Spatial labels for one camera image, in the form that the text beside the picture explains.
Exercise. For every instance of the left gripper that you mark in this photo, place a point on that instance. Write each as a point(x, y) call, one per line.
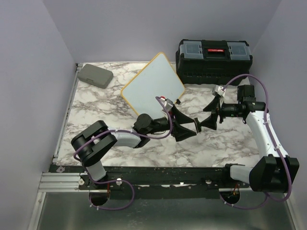
point(179, 132)

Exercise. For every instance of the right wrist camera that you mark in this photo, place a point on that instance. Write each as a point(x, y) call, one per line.
point(218, 91)

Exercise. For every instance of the grey plastic case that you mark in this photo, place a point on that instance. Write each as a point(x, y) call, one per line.
point(95, 76)

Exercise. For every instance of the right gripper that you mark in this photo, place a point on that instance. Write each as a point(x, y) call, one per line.
point(214, 107)

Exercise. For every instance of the aluminium frame rail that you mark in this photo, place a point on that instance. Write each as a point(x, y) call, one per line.
point(64, 119)

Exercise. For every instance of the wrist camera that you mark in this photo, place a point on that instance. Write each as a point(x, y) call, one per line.
point(218, 91)
point(167, 104)

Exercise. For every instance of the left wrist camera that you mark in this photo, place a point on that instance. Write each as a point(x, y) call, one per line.
point(167, 104)

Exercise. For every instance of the yellow framed whiteboard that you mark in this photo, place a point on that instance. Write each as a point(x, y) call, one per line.
point(157, 78)

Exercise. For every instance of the green whiteboard eraser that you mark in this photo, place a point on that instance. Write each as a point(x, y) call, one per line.
point(197, 125)

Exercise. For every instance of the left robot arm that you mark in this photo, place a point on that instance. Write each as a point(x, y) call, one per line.
point(95, 141)

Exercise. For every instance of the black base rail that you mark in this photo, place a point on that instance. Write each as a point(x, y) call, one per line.
point(125, 182)

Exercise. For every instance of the black plastic toolbox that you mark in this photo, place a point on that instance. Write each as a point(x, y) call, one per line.
point(211, 61)

